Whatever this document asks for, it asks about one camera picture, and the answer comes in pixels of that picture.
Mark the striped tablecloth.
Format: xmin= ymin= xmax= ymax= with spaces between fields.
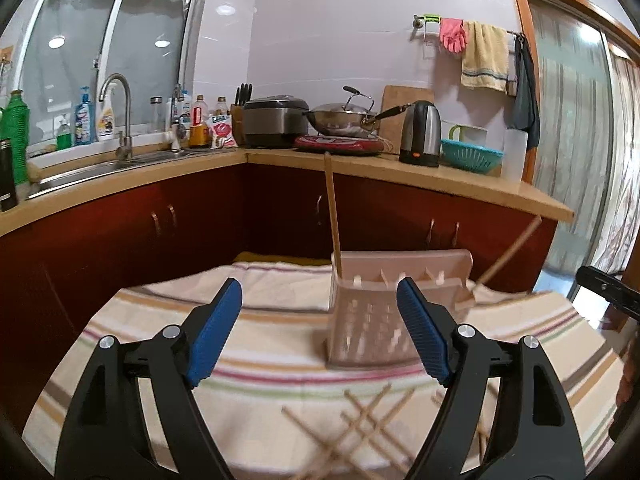
xmin=22 ymin=255 xmax=628 ymax=480

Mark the steel wok lid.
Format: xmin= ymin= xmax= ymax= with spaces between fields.
xmin=309 ymin=86 xmax=377 ymax=115

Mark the wooden door frame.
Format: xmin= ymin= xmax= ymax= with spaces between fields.
xmin=506 ymin=0 xmax=640 ymax=186

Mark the white jug with green handle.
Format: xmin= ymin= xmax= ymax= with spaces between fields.
xmin=448 ymin=122 xmax=489 ymax=145

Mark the green ribbed bottle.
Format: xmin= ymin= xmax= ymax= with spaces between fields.
xmin=0 ymin=90 xmax=29 ymax=187

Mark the pink perforated plastic utensil holder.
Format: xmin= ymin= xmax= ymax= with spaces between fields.
xmin=327 ymin=248 xmax=476 ymax=368

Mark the steel electric kettle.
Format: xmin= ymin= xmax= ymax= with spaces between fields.
xmin=398 ymin=100 xmax=443 ymax=167

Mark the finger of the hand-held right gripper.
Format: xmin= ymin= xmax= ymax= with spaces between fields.
xmin=575 ymin=265 xmax=640 ymax=321

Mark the teal plastic colander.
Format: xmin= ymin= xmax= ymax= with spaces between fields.
xmin=441 ymin=139 xmax=505 ymax=175

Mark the red induction cooker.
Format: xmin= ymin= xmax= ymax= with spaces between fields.
xmin=293 ymin=135 xmax=384 ymax=155

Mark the steel wok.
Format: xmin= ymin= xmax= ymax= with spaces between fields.
xmin=305 ymin=102 xmax=415 ymax=137

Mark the wooden knife block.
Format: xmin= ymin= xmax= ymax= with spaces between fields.
xmin=230 ymin=82 xmax=254 ymax=146

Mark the white spray bottle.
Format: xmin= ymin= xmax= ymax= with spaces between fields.
xmin=96 ymin=85 xmax=119 ymax=141

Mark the glass sliding door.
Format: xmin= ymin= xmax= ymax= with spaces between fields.
xmin=525 ymin=0 xmax=640 ymax=286

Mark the wooden cutting board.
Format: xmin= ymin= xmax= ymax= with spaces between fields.
xmin=381 ymin=85 xmax=435 ymax=143

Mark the white plastic container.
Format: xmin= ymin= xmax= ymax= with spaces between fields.
xmin=502 ymin=128 xmax=530 ymax=184

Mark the grey hanging cloth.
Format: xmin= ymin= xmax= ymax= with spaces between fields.
xmin=509 ymin=35 xmax=541 ymax=151

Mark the yellow striped towel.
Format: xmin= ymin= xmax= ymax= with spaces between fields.
xmin=460 ymin=21 xmax=510 ymax=92

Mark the pink rubber glove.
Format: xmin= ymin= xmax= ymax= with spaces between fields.
xmin=439 ymin=17 xmax=467 ymax=54

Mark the silver rice cooker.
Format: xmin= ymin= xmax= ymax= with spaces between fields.
xmin=242 ymin=94 xmax=311 ymax=150

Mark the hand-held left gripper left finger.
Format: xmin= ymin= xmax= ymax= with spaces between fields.
xmin=54 ymin=277 xmax=244 ymax=480

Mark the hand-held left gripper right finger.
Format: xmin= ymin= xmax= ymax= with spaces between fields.
xmin=396 ymin=276 xmax=586 ymax=480

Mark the metal towel rail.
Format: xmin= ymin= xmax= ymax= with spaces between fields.
xmin=412 ymin=13 xmax=526 ymax=44

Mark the red and white packet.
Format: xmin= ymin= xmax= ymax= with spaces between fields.
xmin=209 ymin=115 xmax=236 ymax=150

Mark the blue detergent bottle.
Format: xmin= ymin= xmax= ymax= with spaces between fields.
xmin=74 ymin=86 xmax=97 ymax=145

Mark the amber oil bottle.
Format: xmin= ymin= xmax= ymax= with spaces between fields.
xmin=190 ymin=95 xmax=211 ymax=149

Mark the stainless steel sink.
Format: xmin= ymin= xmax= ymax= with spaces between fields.
xmin=27 ymin=147 xmax=201 ymax=196

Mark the green dish soap bottle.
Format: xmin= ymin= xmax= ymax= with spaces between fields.
xmin=56 ymin=114 xmax=73 ymax=151

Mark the black flask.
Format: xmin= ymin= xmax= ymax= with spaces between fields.
xmin=0 ymin=137 xmax=19 ymax=212

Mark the chrome kitchen faucet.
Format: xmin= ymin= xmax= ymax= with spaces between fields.
xmin=97 ymin=73 xmax=137 ymax=161

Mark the wooden kitchen countertop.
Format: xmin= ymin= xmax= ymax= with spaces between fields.
xmin=0 ymin=147 xmax=576 ymax=238

